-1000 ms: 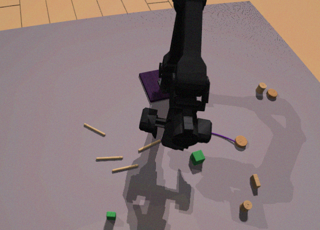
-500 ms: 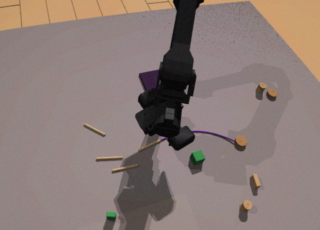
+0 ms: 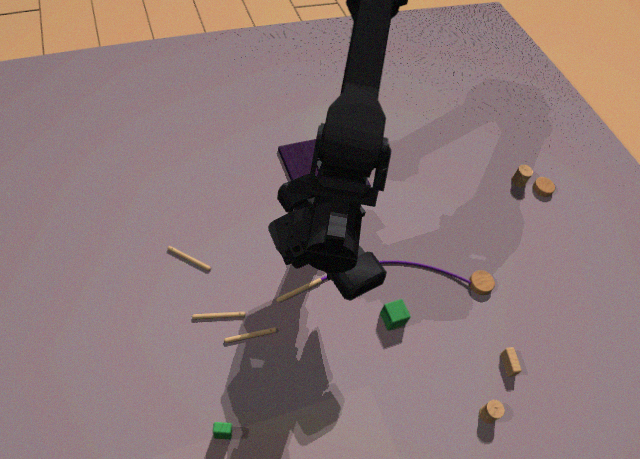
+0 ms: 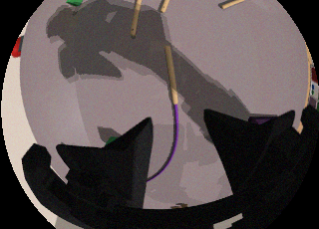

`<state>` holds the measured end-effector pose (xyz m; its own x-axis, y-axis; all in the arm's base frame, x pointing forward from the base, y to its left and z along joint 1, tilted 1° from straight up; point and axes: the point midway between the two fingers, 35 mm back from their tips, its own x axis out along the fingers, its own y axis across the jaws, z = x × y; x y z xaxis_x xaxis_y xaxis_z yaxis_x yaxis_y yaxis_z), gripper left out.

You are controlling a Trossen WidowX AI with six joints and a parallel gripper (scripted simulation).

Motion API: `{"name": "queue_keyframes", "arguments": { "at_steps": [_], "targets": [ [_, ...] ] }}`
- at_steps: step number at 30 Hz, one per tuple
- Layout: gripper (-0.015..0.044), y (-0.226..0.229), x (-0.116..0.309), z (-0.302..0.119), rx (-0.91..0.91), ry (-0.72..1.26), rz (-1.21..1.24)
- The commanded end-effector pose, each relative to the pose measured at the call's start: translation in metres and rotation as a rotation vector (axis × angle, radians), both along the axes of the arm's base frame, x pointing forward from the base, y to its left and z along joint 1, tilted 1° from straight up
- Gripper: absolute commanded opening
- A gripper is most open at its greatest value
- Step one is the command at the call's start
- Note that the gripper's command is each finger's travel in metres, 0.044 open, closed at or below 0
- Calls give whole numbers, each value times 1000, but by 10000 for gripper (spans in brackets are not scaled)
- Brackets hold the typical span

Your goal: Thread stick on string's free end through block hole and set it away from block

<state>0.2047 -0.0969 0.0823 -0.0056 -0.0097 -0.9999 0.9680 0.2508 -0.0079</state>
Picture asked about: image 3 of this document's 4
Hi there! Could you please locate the purple string with wooden stick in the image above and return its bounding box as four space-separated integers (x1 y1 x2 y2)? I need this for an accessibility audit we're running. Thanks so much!
276 261 470 303

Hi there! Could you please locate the small wooden block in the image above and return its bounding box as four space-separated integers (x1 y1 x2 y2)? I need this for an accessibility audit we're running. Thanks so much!
501 347 522 377

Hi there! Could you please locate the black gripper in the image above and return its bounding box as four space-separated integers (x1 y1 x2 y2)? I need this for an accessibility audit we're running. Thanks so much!
277 174 387 301

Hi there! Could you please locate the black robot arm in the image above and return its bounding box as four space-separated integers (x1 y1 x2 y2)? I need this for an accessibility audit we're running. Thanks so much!
268 0 408 273

